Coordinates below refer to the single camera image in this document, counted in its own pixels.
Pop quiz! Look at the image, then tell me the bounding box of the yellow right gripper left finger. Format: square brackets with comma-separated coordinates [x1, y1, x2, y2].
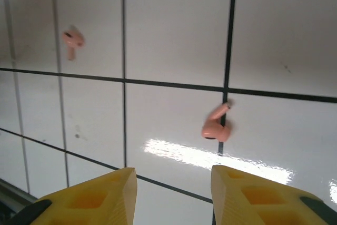
[30, 167, 138, 225]

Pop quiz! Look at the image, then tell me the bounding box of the pink wireless earbud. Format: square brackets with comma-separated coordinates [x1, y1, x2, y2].
[201, 100, 234, 142]
[62, 24, 86, 62]

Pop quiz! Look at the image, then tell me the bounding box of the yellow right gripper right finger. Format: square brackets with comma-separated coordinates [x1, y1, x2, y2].
[211, 164, 337, 225]

